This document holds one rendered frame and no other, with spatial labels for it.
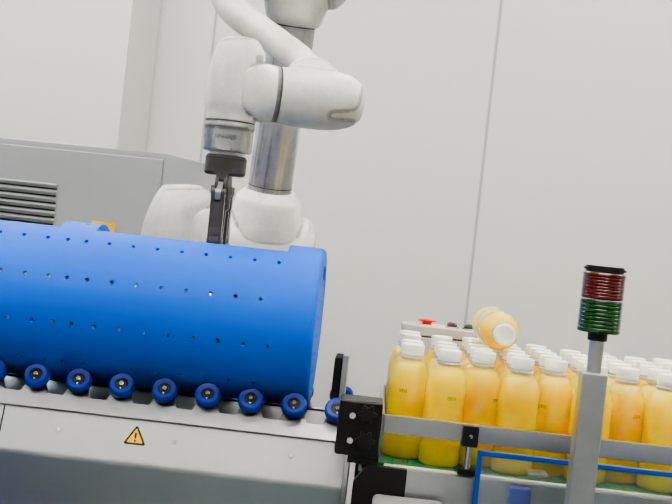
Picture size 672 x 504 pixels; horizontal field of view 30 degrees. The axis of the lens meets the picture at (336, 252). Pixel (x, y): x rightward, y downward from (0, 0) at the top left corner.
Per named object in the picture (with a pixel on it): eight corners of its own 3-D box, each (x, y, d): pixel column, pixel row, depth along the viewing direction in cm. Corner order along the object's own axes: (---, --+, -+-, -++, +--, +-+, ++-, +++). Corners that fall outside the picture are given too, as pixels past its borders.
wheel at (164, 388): (155, 380, 216) (154, 374, 214) (180, 383, 216) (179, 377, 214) (149, 403, 213) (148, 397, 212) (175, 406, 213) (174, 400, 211)
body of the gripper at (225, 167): (209, 153, 228) (204, 203, 228) (202, 150, 220) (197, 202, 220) (249, 157, 228) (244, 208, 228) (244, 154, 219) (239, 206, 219)
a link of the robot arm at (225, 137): (201, 117, 219) (197, 151, 219) (252, 123, 219) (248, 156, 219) (208, 122, 228) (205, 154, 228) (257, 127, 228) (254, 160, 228)
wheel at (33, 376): (27, 366, 217) (26, 360, 215) (53, 369, 217) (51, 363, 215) (21, 388, 214) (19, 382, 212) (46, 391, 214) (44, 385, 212)
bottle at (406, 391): (387, 452, 215) (398, 346, 215) (426, 459, 213) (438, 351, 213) (375, 458, 209) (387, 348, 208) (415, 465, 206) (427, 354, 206)
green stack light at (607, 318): (573, 328, 188) (576, 296, 188) (615, 333, 188) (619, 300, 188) (580, 331, 182) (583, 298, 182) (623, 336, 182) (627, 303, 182)
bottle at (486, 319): (497, 298, 236) (513, 307, 217) (514, 331, 236) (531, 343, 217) (464, 315, 236) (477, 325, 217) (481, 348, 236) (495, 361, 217)
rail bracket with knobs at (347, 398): (335, 452, 208) (341, 391, 208) (377, 457, 208) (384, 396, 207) (332, 463, 198) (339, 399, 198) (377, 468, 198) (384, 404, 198)
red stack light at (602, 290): (576, 295, 188) (579, 270, 188) (619, 300, 188) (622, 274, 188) (583, 297, 182) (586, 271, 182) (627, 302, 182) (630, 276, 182)
